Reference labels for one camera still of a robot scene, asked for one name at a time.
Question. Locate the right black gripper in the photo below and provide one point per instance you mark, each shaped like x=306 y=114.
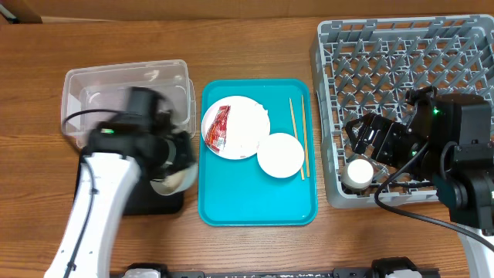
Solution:
x=387 y=129

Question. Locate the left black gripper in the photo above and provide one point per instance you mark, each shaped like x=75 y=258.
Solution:
x=187 y=154

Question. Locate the grey bowl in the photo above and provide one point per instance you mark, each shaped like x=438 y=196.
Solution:
x=177 y=182

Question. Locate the white cup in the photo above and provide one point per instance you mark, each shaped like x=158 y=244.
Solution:
x=357 y=175

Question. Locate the red snack wrapper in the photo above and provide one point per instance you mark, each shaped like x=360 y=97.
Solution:
x=215 y=138

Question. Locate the white tissue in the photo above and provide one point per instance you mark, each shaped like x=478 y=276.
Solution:
x=260 y=110

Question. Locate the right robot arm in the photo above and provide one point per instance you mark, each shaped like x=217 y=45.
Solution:
x=446 y=143

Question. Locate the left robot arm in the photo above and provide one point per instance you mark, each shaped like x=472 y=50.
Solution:
x=138 y=145

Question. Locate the grey dishwasher rack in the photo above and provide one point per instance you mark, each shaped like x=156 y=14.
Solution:
x=362 y=66

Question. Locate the teal plastic tray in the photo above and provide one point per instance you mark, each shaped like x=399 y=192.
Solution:
x=239 y=192

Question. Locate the black plastic tray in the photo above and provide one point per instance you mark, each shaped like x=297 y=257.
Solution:
x=144 y=200

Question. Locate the right wooden chopstick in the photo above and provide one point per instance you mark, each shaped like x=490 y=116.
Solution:
x=307 y=163

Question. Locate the wooden chopstick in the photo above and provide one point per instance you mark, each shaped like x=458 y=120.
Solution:
x=307 y=163
x=295 y=132

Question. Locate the large white plate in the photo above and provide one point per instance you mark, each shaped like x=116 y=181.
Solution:
x=245 y=129

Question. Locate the white bowl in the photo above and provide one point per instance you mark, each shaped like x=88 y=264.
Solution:
x=280 y=155

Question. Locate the left wooden chopstick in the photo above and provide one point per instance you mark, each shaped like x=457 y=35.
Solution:
x=295 y=132

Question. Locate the clear plastic bin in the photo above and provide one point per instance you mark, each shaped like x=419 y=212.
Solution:
x=106 y=87

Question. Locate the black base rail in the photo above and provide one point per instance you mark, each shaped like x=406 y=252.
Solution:
x=161 y=270

